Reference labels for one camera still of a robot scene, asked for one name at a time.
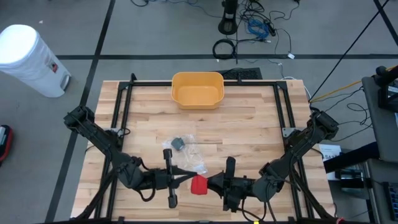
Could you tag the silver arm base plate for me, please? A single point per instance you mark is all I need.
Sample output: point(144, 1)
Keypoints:
point(287, 131)
point(113, 130)

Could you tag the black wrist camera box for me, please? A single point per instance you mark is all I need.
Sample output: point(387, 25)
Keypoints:
point(160, 183)

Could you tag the grey desk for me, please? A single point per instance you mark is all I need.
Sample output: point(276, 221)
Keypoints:
point(379, 124)

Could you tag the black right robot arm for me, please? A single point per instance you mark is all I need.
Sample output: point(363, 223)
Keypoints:
point(298, 146)

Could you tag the black stand base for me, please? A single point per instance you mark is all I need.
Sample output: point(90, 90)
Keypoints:
point(228, 18)

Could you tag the grey equipment cabinet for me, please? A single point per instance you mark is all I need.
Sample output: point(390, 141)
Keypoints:
point(382, 186)

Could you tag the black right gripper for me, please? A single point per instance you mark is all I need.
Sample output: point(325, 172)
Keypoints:
point(236, 186)

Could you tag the black perforated mat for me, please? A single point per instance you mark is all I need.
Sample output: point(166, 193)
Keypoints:
point(245, 74)

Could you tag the clear plastic zip bag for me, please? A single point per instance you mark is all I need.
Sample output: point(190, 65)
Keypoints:
point(189, 155)

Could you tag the yellow plastic bin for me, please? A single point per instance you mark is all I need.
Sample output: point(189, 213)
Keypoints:
point(197, 93)

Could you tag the red and black device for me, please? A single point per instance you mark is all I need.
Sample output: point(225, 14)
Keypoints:
point(4, 143)

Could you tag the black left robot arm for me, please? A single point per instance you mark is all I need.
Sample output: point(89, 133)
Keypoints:
point(102, 143)

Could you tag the white trash can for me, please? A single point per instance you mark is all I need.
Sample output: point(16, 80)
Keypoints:
point(28, 59)

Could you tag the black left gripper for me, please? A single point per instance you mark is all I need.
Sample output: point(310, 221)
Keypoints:
point(168, 180)

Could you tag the red bandage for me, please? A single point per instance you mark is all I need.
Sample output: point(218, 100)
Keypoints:
point(199, 185)

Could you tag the dark green bandage roll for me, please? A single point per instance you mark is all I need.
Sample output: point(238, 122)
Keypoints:
point(178, 144)

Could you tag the thin black slanted pole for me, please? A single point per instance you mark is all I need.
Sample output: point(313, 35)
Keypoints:
point(348, 51)

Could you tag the white paper label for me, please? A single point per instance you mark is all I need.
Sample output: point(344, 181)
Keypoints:
point(331, 152)

